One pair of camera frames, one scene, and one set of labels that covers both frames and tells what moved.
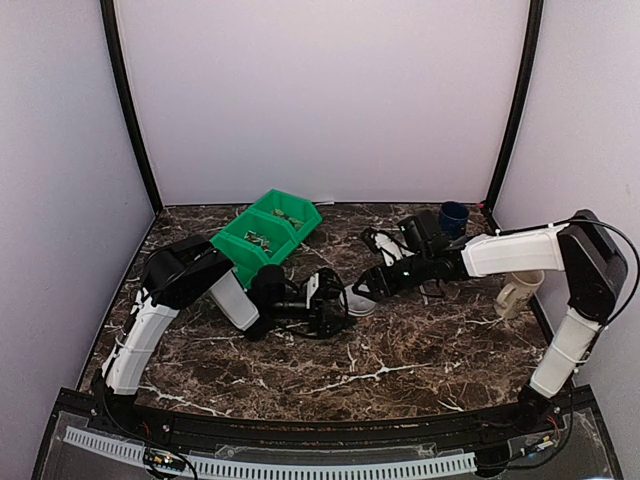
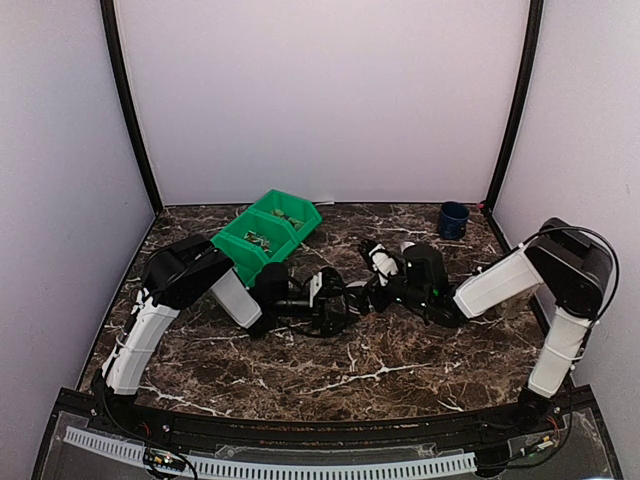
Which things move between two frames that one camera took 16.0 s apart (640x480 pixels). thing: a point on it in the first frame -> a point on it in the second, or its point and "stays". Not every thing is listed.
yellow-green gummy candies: x=294 y=221 stays
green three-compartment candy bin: x=266 y=232 stays
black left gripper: x=322 y=326 stays
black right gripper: x=376 y=294 -> x=364 y=301
